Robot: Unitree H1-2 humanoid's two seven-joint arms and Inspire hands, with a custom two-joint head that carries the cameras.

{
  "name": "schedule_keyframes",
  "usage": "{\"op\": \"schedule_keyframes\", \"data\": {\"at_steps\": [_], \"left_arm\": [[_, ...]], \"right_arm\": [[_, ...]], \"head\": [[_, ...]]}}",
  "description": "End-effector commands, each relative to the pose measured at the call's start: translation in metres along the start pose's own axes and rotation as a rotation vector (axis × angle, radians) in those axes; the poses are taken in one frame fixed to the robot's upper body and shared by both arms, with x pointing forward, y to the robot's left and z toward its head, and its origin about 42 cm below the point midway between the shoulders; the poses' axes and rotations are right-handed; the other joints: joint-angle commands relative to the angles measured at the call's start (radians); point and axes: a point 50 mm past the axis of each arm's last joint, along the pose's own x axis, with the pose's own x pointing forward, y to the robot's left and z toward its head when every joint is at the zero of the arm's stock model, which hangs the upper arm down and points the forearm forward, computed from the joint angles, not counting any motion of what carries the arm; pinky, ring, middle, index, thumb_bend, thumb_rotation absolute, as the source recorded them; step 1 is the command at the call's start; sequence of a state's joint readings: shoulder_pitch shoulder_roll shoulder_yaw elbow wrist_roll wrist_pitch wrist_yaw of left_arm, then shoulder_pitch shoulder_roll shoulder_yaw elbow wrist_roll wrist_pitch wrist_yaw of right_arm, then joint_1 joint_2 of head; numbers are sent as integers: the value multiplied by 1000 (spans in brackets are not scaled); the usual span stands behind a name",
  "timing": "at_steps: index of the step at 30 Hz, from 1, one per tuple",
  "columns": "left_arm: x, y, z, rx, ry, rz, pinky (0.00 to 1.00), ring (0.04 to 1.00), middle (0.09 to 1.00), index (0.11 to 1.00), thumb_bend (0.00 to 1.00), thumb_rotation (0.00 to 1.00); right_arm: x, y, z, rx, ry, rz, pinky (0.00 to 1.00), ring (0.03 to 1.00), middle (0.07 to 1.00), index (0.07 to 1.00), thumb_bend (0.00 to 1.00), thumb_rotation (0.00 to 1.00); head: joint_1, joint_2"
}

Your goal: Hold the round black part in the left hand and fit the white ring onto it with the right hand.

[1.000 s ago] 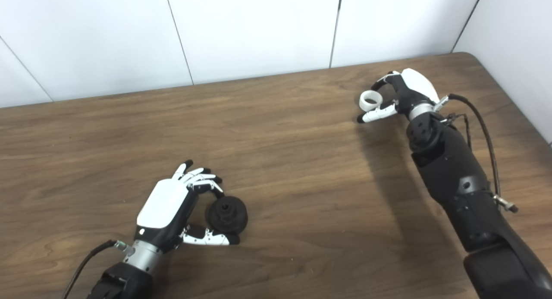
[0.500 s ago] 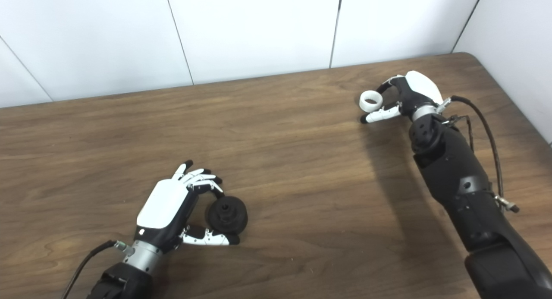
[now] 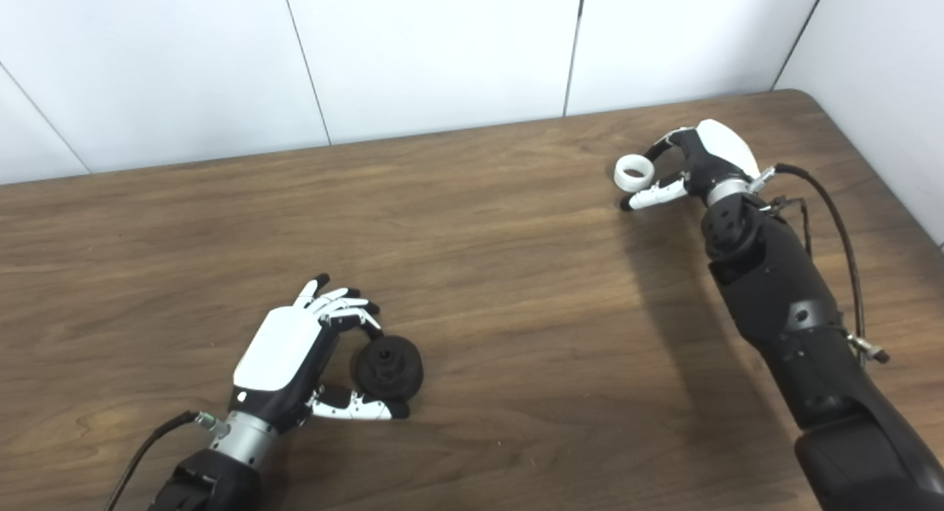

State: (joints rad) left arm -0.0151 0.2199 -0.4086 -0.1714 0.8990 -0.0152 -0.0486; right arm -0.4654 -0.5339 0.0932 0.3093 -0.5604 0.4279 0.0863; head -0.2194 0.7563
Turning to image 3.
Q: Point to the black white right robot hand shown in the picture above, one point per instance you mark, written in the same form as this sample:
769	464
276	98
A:
719	153

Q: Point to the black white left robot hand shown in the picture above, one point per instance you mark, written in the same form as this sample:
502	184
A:
276	352

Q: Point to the round black plastic part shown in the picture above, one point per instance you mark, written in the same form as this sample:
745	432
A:
391	374

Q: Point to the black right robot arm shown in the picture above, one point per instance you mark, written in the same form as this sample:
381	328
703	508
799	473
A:
796	319

